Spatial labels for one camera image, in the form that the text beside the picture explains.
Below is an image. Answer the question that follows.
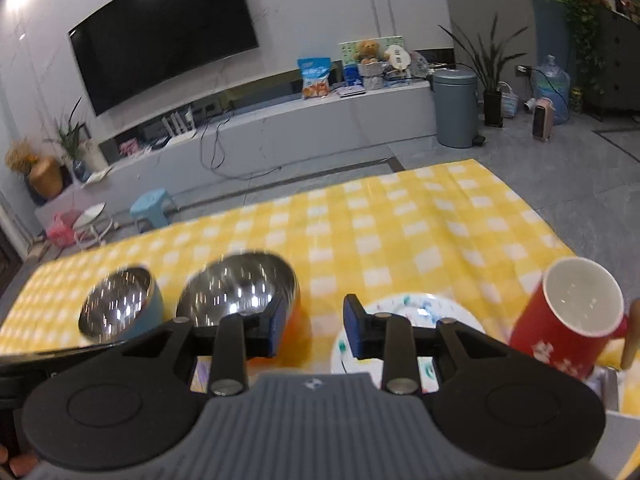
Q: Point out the golden brown vase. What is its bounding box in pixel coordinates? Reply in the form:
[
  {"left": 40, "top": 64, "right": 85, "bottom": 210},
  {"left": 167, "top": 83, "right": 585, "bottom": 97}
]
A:
[{"left": 28, "top": 156, "right": 63, "bottom": 200}]

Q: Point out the yellow checkered tablecloth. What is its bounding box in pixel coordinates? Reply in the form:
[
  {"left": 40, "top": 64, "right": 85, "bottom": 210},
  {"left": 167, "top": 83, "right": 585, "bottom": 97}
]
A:
[{"left": 1, "top": 159, "right": 567, "bottom": 370}]

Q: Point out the tall potted plant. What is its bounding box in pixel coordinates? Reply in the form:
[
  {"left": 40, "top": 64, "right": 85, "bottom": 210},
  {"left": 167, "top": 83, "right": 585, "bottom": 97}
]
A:
[{"left": 439, "top": 13, "right": 529, "bottom": 128}]

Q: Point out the white fruity painted plate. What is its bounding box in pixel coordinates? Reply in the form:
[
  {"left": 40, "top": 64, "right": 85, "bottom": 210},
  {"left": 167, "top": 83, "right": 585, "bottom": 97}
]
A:
[{"left": 331, "top": 292, "right": 485, "bottom": 389}]

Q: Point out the pink plastic basket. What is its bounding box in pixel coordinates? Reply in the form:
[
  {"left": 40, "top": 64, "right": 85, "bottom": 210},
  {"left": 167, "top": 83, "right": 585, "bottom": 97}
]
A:
[{"left": 46, "top": 210, "right": 81, "bottom": 248}]

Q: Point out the black power cable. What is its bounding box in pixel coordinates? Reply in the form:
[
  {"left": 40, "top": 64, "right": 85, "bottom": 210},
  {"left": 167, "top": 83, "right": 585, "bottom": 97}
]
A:
[{"left": 198, "top": 116, "right": 312, "bottom": 181}]

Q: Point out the orange steel bowl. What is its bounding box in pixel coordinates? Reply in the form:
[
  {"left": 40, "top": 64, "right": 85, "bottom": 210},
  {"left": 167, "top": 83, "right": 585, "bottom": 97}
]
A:
[{"left": 176, "top": 250, "right": 310, "bottom": 366}]

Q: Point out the red ceramic mug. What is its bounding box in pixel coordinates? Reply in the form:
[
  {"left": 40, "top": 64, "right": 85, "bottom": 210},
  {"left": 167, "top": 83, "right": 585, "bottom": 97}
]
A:
[{"left": 509, "top": 257, "right": 639, "bottom": 380}]

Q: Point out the grey trash bin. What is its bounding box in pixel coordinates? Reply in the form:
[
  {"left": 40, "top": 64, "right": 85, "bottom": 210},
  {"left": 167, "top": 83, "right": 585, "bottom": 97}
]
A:
[{"left": 432, "top": 68, "right": 478, "bottom": 148}]

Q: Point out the black wall television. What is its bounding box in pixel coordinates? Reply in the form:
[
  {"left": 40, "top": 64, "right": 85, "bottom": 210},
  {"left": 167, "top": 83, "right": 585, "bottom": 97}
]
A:
[{"left": 68, "top": 0, "right": 258, "bottom": 115}]

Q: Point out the white wifi router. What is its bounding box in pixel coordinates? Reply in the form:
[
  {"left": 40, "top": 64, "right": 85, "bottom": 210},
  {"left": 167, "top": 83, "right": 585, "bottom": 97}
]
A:
[{"left": 160, "top": 106, "right": 196, "bottom": 140}]

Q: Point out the blue water jug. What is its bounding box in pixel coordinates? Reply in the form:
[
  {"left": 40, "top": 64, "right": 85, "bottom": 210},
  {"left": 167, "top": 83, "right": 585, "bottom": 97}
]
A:
[{"left": 533, "top": 54, "right": 570, "bottom": 125}]

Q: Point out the grey tv console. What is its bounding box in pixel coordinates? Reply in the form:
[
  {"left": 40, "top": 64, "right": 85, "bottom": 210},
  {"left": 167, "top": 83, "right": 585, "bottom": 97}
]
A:
[{"left": 35, "top": 82, "right": 436, "bottom": 226}]

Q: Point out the white round stool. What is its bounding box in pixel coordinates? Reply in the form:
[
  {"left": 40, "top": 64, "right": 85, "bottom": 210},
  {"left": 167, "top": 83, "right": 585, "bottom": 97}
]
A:
[{"left": 72, "top": 203, "right": 119, "bottom": 250}]

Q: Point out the person left hand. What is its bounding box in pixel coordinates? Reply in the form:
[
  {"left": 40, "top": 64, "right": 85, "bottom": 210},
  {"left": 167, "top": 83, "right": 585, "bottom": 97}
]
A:
[{"left": 0, "top": 445, "right": 39, "bottom": 478}]

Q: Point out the light blue plastic stool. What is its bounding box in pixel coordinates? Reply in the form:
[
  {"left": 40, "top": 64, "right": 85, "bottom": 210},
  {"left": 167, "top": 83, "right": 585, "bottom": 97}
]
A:
[{"left": 129, "top": 188, "right": 178, "bottom": 233}]

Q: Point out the small plant in blue vase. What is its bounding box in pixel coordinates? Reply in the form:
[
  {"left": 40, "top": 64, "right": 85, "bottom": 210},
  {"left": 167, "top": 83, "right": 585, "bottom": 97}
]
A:
[{"left": 49, "top": 99, "right": 91, "bottom": 183}]

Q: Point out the brown teddy bear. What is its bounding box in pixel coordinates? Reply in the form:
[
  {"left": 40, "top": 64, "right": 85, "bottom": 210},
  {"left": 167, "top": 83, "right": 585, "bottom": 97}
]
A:
[{"left": 356, "top": 39, "right": 380, "bottom": 64}]

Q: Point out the blue snack bag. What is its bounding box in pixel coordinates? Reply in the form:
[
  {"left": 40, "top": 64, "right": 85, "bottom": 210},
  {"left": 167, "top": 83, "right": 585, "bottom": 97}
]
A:
[{"left": 297, "top": 58, "right": 332, "bottom": 100}]

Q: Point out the blue steel bowl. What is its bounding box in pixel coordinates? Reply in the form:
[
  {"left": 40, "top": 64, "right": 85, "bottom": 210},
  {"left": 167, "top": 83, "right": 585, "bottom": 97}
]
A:
[{"left": 78, "top": 266, "right": 164, "bottom": 344}]

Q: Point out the pink heater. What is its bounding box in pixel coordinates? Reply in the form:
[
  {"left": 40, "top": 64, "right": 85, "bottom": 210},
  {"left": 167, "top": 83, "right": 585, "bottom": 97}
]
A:
[{"left": 533, "top": 98, "right": 554, "bottom": 142}]

